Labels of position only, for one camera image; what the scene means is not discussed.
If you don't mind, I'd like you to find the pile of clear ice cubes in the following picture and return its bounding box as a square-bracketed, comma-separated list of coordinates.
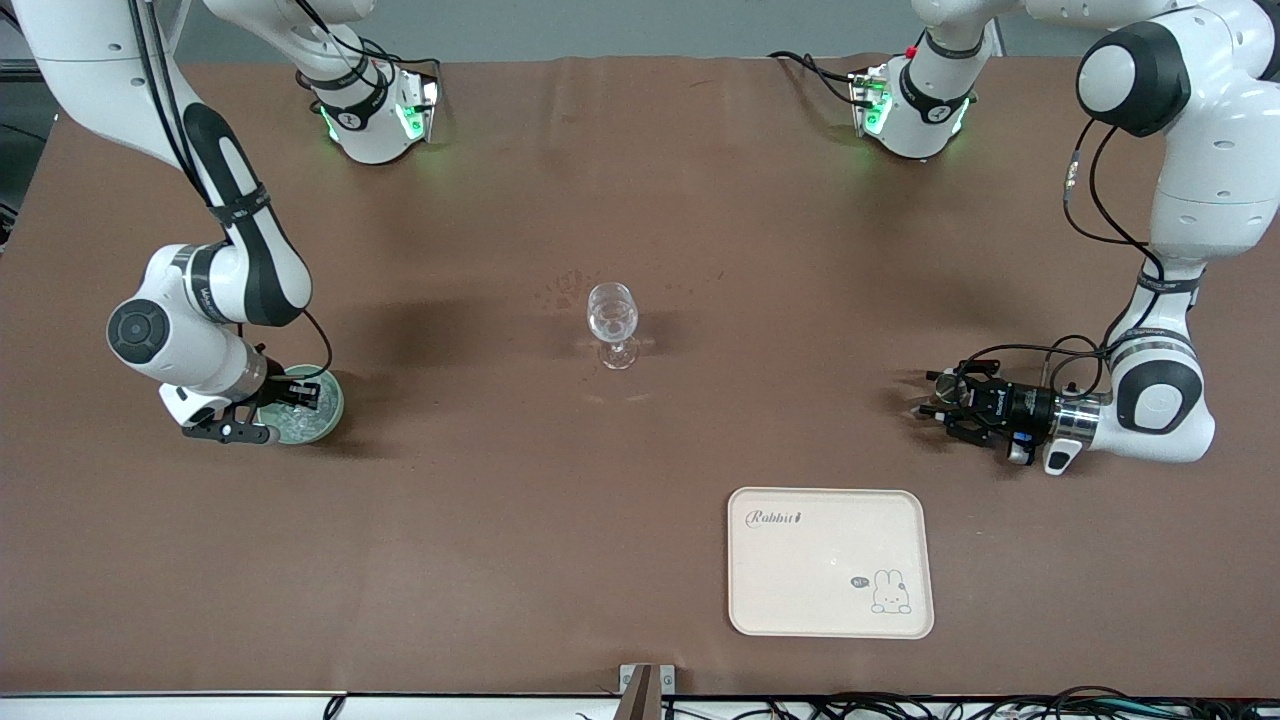
[274, 404, 328, 442]

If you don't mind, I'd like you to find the clear stemmed wine glass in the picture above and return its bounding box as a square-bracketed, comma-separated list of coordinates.
[586, 282, 641, 371]

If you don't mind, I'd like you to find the pale green ceramic bowl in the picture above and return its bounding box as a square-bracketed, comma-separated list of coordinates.
[256, 364, 346, 447]

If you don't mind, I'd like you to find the white rabbit print tray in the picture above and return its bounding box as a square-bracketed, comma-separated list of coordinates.
[727, 487, 935, 640]

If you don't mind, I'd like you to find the brown table cover sheet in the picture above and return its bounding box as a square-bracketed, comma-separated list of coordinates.
[0, 55, 1280, 698]

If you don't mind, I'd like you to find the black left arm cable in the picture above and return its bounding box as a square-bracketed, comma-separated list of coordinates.
[955, 120, 1167, 401]

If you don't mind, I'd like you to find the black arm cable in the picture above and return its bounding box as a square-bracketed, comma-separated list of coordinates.
[125, 0, 337, 387]
[955, 120, 1167, 401]

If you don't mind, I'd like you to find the tangle of dark cables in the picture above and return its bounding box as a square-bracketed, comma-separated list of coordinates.
[660, 688, 1280, 720]

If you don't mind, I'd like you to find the white table edge rail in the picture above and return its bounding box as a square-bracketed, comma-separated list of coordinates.
[0, 692, 1280, 720]

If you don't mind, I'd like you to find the black left base cable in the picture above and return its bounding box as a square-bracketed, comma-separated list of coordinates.
[768, 50, 863, 109]

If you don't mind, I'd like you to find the black base cable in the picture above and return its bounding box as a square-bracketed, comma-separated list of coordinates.
[295, 0, 443, 76]
[768, 50, 863, 109]

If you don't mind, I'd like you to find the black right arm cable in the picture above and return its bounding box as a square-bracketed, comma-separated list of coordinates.
[125, 0, 337, 387]

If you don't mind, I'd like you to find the black right base cable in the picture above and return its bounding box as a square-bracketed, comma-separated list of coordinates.
[295, 0, 443, 76]

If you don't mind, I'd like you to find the grey metal bracket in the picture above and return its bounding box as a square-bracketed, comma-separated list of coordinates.
[619, 663, 677, 697]

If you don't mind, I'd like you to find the dark camera mount pole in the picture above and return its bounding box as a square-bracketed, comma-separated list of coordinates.
[622, 666, 663, 720]

